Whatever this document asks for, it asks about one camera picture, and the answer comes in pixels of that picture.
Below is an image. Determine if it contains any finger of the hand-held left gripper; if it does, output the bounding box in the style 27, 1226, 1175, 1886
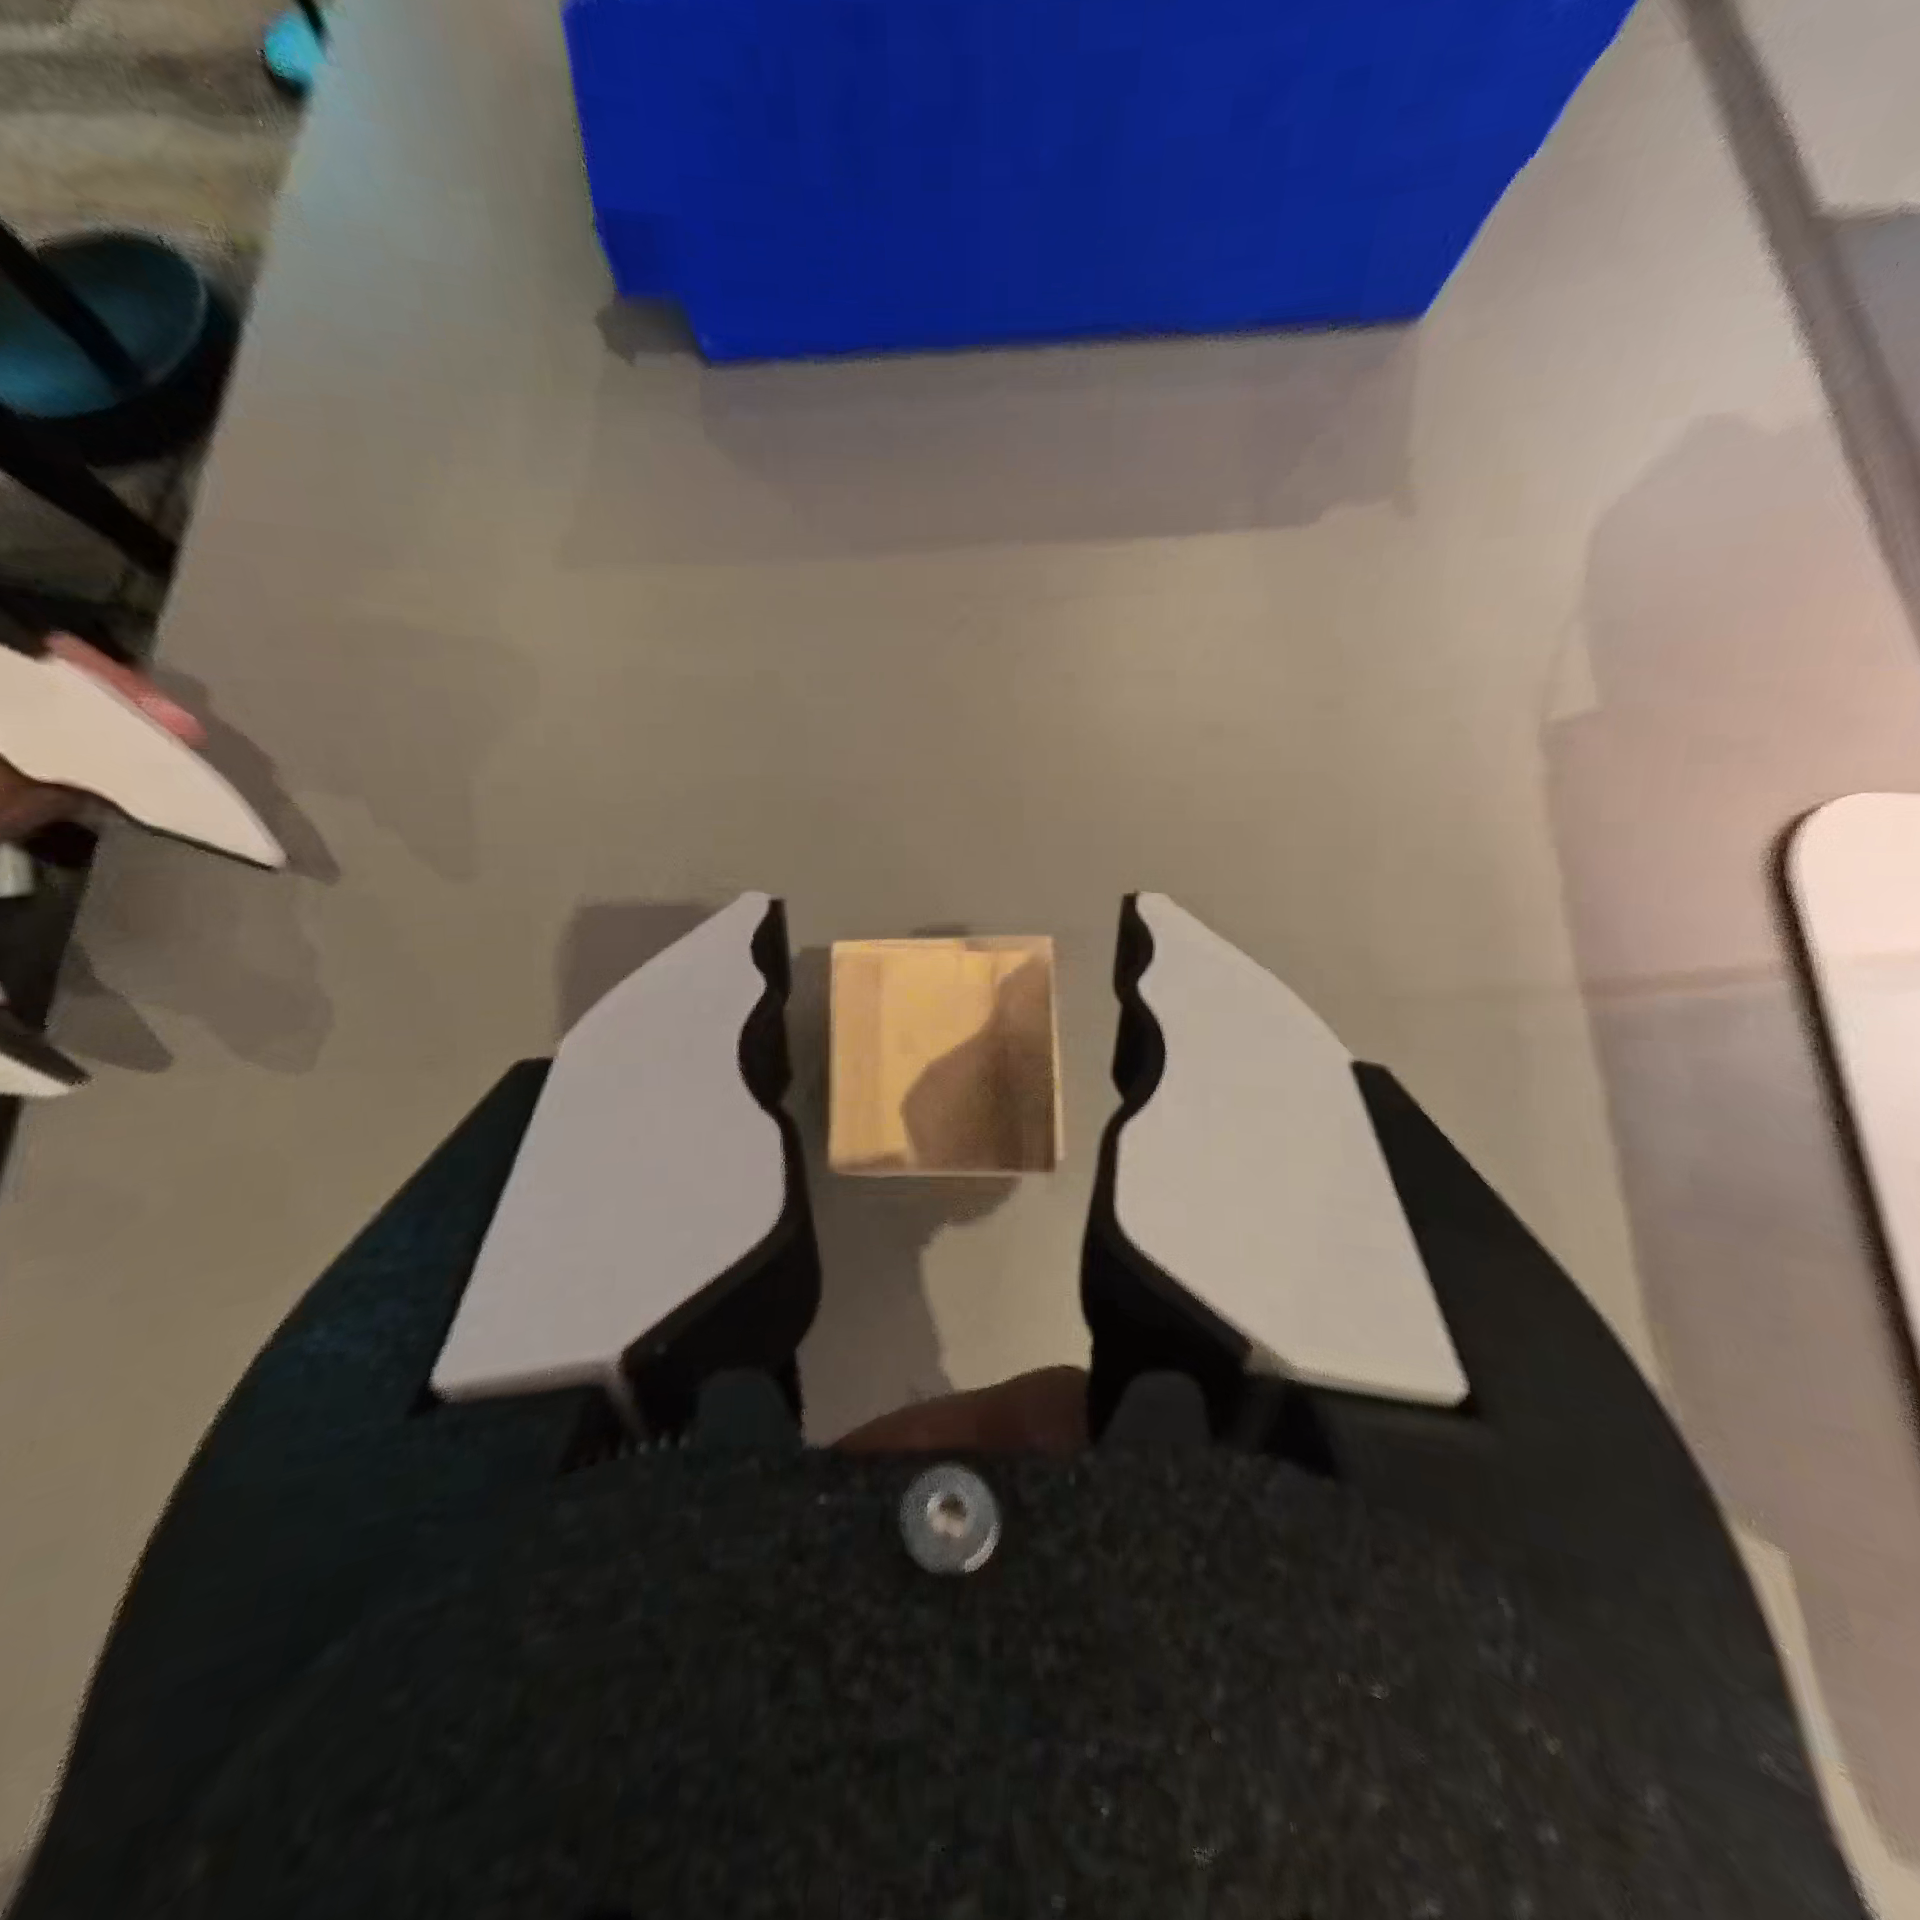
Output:
0, 644, 289, 873
0, 1005, 92, 1102

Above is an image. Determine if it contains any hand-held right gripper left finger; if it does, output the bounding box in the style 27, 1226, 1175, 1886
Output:
429, 892, 826, 1402

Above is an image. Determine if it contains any blue plastic bin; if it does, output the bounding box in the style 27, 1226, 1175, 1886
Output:
563, 0, 1642, 365

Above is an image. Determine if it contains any large plain wooden cube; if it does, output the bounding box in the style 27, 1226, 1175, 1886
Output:
827, 934, 1065, 1177

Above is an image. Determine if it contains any teal chair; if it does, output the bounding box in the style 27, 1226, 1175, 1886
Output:
0, 230, 243, 460

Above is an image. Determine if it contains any person's left hand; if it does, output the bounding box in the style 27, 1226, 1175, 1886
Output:
41, 632, 209, 749

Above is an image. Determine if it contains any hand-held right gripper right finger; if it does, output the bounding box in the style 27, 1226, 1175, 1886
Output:
1079, 889, 1473, 1413

